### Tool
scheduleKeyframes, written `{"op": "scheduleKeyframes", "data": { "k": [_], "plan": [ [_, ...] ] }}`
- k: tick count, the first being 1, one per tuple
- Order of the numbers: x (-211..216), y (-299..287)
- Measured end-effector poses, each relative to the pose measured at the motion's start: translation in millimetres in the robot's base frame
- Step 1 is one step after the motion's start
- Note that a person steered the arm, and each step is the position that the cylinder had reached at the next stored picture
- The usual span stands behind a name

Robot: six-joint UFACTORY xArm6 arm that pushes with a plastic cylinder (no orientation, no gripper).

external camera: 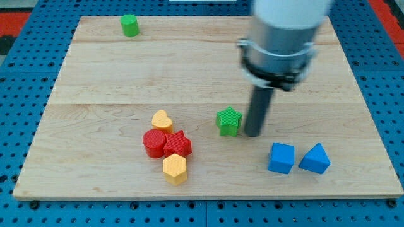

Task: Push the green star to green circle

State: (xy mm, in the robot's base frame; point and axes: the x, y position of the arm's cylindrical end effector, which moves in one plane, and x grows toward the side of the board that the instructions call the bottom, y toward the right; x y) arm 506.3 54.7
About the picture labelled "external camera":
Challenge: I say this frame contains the blue cube block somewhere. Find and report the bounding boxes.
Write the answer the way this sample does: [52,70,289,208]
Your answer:
[267,143,295,174]

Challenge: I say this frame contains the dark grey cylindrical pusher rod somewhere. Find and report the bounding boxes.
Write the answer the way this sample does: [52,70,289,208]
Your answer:
[244,86,274,137]

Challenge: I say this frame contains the green star block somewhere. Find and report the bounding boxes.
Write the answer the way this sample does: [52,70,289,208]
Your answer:
[216,106,242,137]

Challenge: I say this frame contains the red cylinder block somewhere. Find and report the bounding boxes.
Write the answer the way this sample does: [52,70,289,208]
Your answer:
[143,129,166,158]

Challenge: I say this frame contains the green cylinder block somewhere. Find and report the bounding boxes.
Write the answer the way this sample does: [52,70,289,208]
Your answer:
[120,14,140,37]

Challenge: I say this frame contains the yellow heart block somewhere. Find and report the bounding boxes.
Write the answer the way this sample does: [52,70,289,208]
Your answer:
[151,110,174,133]

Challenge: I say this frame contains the red star block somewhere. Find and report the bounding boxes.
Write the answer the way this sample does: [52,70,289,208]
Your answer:
[163,130,192,157]

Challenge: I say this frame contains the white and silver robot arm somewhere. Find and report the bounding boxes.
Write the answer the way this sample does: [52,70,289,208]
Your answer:
[237,0,333,137]

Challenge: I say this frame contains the blue triangular prism block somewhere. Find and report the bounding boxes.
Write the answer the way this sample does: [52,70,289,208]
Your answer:
[298,143,331,174]

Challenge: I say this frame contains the yellow hexagon block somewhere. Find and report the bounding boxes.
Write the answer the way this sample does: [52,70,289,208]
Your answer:
[163,154,187,186]

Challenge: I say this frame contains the light wooden board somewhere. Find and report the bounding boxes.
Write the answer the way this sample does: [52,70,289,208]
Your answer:
[13,16,403,201]

